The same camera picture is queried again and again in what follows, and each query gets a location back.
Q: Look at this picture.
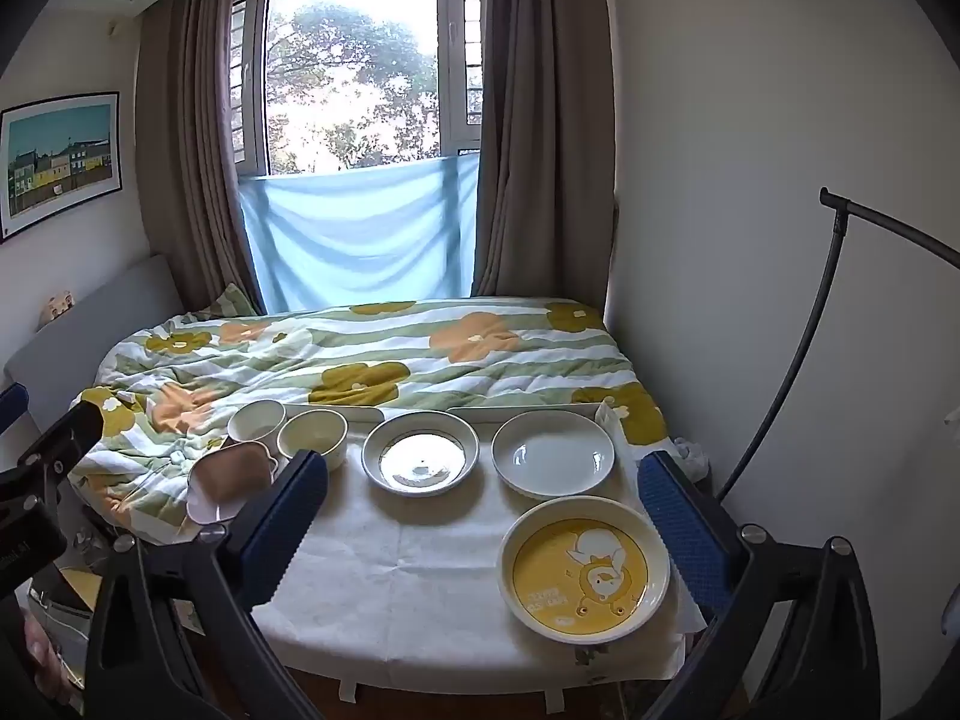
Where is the grey padded headboard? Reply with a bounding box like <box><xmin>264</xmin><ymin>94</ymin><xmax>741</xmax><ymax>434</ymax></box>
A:
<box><xmin>4</xmin><ymin>255</ymin><xmax>185</xmax><ymax>430</ymax></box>

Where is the cream round bowl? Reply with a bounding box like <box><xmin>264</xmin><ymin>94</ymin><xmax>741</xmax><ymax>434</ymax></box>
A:
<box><xmin>277</xmin><ymin>409</ymin><xmax>350</xmax><ymax>473</ymax></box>

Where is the floral pillow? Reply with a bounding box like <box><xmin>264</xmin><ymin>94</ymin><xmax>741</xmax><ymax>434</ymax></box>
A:
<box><xmin>191</xmin><ymin>283</ymin><xmax>263</xmax><ymax>320</ymax></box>

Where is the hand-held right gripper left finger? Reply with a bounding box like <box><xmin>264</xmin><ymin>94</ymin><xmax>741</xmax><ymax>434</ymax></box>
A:
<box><xmin>84</xmin><ymin>448</ymin><xmax>331</xmax><ymax>720</ymax></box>

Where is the window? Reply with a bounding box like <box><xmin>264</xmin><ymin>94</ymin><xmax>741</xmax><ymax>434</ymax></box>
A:
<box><xmin>229</xmin><ymin>0</ymin><xmax>485</xmax><ymax>178</ymax></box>

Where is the framed wall poster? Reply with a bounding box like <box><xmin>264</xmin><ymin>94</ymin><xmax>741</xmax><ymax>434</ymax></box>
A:
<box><xmin>0</xmin><ymin>92</ymin><xmax>122</xmax><ymax>245</ymax></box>

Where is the black lamp stand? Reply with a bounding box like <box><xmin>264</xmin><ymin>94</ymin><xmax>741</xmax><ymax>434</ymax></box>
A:
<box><xmin>712</xmin><ymin>187</ymin><xmax>960</xmax><ymax>503</ymax></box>

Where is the brown curtain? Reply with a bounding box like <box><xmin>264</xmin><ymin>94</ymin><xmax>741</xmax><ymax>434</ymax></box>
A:
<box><xmin>472</xmin><ymin>0</ymin><xmax>620</xmax><ymax>308</ymax></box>
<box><xmin>135</xmin><ymin>0</ymin><xmax>265</xmax><ymax>316</ymax></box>

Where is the person's left hand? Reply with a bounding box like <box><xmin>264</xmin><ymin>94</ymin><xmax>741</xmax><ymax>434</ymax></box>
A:
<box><xmin>19</xmin><ymin>607</ymin><xmax>76</xmax><ymax>702</ymax></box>

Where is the plain white plate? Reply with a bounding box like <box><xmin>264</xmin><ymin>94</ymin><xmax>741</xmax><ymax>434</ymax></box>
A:
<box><xmin>491</xmin><ymin>410</ymin><xmax>617</xmax><ymax>500</ymax></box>

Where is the white crumpled cloth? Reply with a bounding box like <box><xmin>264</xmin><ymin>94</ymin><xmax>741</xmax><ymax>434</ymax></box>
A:
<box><xmin>673</xmin><ymin>435</ymin><xmax>710</xmax><ymax>482</ymax></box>

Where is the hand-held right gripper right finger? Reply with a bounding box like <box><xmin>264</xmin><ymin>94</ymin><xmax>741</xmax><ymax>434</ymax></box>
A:
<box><xmin>636</xmin><ymin>451</ymin><xmax>883</xmax><ymax>720</ymax></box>

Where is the floral striped blanket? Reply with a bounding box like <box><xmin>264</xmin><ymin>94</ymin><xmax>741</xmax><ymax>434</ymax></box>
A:
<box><xmin>67</xmin><ymin>298</ymin><xmax>670</xmax><ymax>545</ymax></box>

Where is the pink wavy-rim bowl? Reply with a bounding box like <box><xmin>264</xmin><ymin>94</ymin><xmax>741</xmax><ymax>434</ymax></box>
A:
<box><xmin>186</xmin><ymin>441</ymin><xmax>279</xmax><ymax>524</ymax></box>

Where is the striped-rim white plate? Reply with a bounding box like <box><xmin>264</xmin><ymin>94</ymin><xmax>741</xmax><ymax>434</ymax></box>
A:
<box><xmin>361</xmin><ymin>410</ymin><xmax>481</xmax><ymax>498</ymax></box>

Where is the light blue cloth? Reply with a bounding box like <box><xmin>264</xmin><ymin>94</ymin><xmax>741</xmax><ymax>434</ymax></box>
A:
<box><xmin>238</xmin><ymin>151</ymin><xmax>481</xmax><ymax>315</ymax></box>

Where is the white ribbed bowl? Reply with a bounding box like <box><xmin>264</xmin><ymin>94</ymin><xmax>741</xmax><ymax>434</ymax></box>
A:
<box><xmin>227</xmin><ymin>399</ymin><xmax>288</xmax><ymax>444</ymax></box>

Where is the yellow cartoon print plate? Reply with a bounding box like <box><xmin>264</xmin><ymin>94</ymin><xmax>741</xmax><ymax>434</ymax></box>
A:
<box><xmin>499</xmin><ymin>496</ymin><xmax>672</xmax><ymax>645</ymax></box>

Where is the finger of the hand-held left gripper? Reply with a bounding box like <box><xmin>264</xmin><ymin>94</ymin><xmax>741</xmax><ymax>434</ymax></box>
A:
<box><xmin>15</xmin><ymin>401</ymin><xmax>104</xmax><ymax>494</ymax></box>
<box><xmin>0</xmin><ymin>382</ymin><xmax>31</xmax><ymax>437</ymax></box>

